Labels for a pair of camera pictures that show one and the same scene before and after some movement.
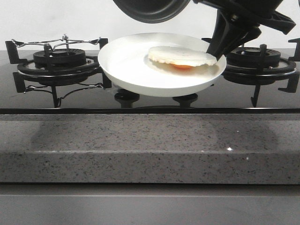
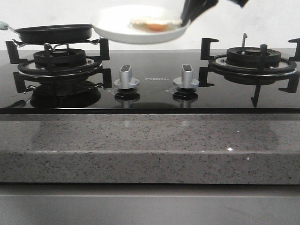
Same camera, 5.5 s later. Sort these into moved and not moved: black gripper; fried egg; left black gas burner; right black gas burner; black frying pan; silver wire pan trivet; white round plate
Moved: fried egg; white round plate; black frying pan; black gripper
Not moved: right black gas burner; silver wire pan trivet; left black gas burner
